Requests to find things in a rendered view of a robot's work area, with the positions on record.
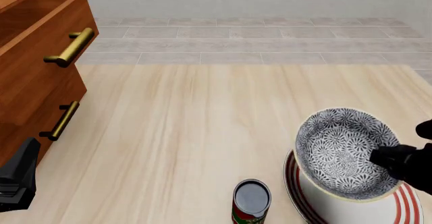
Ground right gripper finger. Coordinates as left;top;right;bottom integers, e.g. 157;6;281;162
369;143;432;192
415;118;432;141

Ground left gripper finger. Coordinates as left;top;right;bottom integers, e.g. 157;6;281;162
0;137;43;186

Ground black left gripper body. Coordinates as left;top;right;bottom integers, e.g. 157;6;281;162
0;176;37;213

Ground patterned black white bowl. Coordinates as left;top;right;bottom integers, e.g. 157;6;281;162
292;107;405;202

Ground white plate with red rings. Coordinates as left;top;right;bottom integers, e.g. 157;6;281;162
282;148;425;224

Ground closed wooden drawer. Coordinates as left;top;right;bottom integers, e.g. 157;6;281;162
0;65;88;169

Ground open wooden drawer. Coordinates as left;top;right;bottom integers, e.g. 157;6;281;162
0;0;100;128

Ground red green printed tin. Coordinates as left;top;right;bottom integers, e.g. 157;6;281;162
231;178;273;224

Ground short brass drawer handle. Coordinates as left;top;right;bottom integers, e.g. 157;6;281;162
38;101;81;142

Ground long brass drawer handle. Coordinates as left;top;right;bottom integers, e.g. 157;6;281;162
43;27;96;69

